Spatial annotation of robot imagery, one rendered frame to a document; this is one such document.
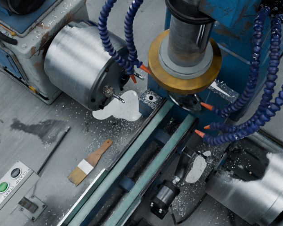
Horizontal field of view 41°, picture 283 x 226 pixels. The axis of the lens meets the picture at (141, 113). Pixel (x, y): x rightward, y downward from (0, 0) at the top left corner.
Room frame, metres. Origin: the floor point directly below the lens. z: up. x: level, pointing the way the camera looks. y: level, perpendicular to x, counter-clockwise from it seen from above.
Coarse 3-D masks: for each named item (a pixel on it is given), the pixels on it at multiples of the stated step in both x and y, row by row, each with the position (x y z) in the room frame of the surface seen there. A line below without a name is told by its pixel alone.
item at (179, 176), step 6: (186, 150) 0.29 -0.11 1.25; (192, 150) 0.29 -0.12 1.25; (180, 156) 0.28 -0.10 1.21; (186, 156) 0.27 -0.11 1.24; (192, 156) 0.27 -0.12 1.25; (180, 162) 0.28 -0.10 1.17; (186, 162) 0.27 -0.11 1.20; (180, 168) 0.28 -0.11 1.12; (186, 168) 0.27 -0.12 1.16; (174, 174) 0.28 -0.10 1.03; (180, 174) 0.27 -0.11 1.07; (180, 180) 0.27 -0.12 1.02
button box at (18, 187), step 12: (12, 168) 0.29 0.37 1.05; (24, 168) 0.29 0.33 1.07; (0, 180) 0.26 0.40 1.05; (12, 180) 0.25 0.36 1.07; (24, 180) 0.25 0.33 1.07; (36, 180) 0.26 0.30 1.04; (0, 192) 0.22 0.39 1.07; (12, 192) 0.22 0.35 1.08; (24, 192) 0.22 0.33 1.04; (0, 204) 0.18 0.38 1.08; (12, 204) 0.19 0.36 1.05; (0, 216) 0.16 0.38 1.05
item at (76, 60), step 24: (72, 24) 0.73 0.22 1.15; (96, 24) 0.74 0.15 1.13; (72, 48) 0.63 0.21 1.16; (96, 48) 0.63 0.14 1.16; (120, 48) 0.64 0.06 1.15; (48, 72) 0.61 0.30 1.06; (72, 72) 0.57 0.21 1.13; (96, 72) 0.55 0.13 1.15; (120, 72) 0.61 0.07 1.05; (72, 96) 0.53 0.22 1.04; (96, 96) 0.52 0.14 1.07
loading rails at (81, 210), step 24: (144, 120) 0.54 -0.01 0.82; (168, 120) 0.55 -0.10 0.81; (192, 120) 0.50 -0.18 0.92; (144, 144) 0.42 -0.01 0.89; (168, 144) 0.41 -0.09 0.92; (120, 168) 0.33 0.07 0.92; (96, 192) 0.25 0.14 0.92; (144, 192) 0.25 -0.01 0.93; (72, 216) 0.18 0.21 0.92; (120, 216) 0.18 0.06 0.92
